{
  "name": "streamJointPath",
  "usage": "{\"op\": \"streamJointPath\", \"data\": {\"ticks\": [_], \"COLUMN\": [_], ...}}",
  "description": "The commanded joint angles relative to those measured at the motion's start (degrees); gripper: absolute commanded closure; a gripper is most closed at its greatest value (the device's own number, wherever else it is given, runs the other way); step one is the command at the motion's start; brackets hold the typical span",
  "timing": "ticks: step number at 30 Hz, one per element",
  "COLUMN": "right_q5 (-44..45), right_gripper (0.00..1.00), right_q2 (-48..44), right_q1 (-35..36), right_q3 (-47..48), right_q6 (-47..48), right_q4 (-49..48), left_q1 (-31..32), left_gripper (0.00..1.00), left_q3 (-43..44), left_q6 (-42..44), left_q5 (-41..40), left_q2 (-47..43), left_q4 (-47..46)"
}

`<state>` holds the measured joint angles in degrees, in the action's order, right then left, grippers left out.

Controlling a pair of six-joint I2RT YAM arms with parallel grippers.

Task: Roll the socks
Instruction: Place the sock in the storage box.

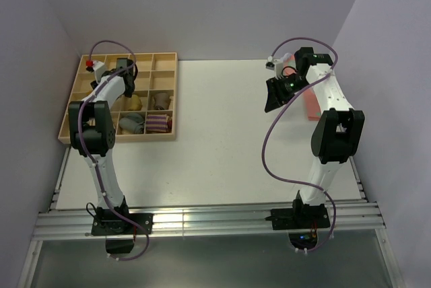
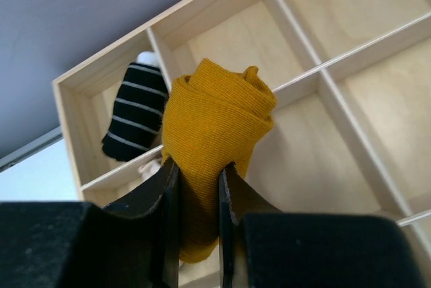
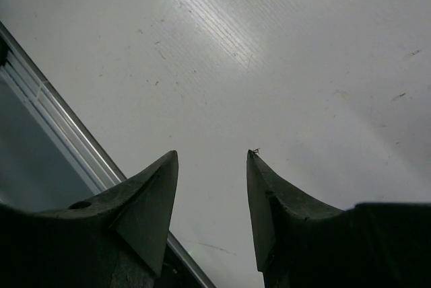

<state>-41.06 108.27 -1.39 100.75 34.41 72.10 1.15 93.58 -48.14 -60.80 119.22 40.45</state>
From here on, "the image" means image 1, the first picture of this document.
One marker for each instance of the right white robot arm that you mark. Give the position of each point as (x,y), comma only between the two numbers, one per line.
(337,134)

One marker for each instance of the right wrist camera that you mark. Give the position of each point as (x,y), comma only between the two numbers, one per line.
(277,65)

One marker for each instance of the yellow rolled sock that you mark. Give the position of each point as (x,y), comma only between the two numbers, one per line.
(133,103)

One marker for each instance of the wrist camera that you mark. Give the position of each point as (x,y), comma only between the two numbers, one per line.
(277,65)
(98,68)

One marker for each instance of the grey rolled sock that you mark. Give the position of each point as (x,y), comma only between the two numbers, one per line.
(132,123)

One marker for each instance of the taupe rolled sock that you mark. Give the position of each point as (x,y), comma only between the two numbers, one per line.
(161,100)

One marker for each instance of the pink patterned sock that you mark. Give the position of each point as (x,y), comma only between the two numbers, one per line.
(313,109)

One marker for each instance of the purple striped rolled sock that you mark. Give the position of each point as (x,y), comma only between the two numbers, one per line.
(158,123)

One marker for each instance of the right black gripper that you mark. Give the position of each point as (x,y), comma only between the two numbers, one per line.
(275,93)

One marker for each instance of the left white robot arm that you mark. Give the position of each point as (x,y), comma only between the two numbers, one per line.
(92,131)

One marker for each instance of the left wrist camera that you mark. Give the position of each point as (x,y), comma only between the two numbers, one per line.
(98,68)

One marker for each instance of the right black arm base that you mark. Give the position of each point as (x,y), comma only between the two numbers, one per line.
(302,222)

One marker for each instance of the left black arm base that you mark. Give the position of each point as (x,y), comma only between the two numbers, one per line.
(120,234)

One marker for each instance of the aluminium mounting rail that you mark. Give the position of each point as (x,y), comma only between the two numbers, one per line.
(212,220)

